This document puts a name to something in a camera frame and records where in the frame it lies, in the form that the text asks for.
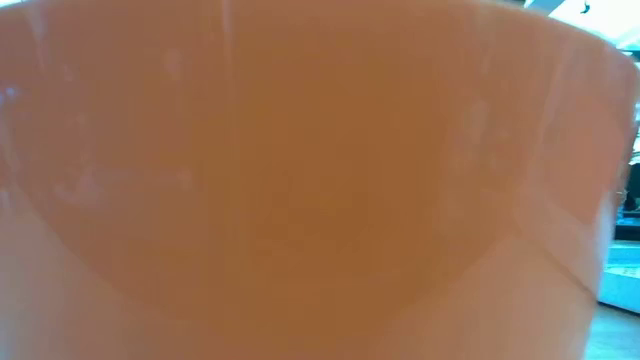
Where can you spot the small black ceiling fixture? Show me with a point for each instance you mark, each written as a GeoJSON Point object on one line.
{"type": "Point", "coordinates": [584, 7]}

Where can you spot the black partition wall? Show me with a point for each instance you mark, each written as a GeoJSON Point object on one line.
{"type": "Point", "coordinates": [635, 185]}

